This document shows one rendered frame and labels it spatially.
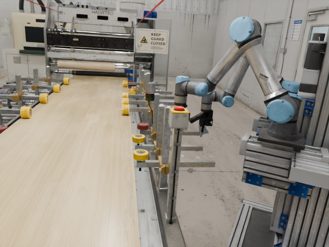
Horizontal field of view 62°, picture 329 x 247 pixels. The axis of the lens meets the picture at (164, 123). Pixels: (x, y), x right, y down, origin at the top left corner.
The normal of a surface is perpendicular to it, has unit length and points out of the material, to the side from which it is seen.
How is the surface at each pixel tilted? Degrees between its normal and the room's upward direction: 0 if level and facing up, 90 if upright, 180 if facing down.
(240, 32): 84
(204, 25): 90
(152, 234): 0
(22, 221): 0
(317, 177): 90
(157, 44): 90
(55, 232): 0
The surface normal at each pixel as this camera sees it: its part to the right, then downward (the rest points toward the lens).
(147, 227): 0.07, -0.95
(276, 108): -0.51, 0.33
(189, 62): 0.09, 0.29
